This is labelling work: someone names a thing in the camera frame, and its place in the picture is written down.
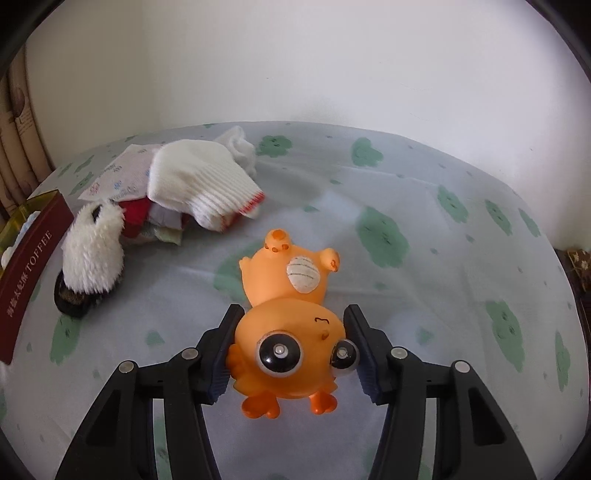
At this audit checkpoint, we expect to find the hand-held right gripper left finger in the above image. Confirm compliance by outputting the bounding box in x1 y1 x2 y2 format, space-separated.
54 304 245 480

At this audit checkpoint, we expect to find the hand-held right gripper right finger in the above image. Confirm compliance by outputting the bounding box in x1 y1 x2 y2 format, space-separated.
342 304 539 480

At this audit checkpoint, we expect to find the orange rubber duck toy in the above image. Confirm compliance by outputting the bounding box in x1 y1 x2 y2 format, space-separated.
227 299 361 420

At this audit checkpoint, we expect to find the maroon cardboard box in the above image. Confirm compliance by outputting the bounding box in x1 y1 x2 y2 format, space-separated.
0 189 77 364

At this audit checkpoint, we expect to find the green cloud print tablecloth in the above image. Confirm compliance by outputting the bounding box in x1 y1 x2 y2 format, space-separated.
0 121 585 480

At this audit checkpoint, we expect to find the orange rubber pig toy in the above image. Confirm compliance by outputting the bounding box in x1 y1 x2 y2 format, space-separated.
239 228 341 306

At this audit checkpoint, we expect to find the white fluffy plush slipper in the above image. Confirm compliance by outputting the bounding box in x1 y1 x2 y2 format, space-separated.
61 199 126 292

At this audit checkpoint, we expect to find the red cloth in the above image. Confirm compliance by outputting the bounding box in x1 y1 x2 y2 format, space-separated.
121 198 153 238

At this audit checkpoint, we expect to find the white knit glove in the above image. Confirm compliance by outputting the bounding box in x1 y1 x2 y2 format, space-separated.
147 141 266 230

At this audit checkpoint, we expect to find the white tissue packet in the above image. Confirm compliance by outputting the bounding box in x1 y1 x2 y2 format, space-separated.
78 144 164 203

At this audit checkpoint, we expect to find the white rolled sock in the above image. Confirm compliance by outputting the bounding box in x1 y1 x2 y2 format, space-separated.
217 126 258 178

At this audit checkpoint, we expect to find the dark floral cloth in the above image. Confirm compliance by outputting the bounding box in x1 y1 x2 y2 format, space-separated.
554 248 591 292

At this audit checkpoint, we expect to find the clear plastic bag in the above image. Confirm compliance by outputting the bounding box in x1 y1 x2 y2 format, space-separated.
0 211 42 268

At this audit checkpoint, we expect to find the beige printed curtain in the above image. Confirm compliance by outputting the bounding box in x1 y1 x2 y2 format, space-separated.
0 60 58 227

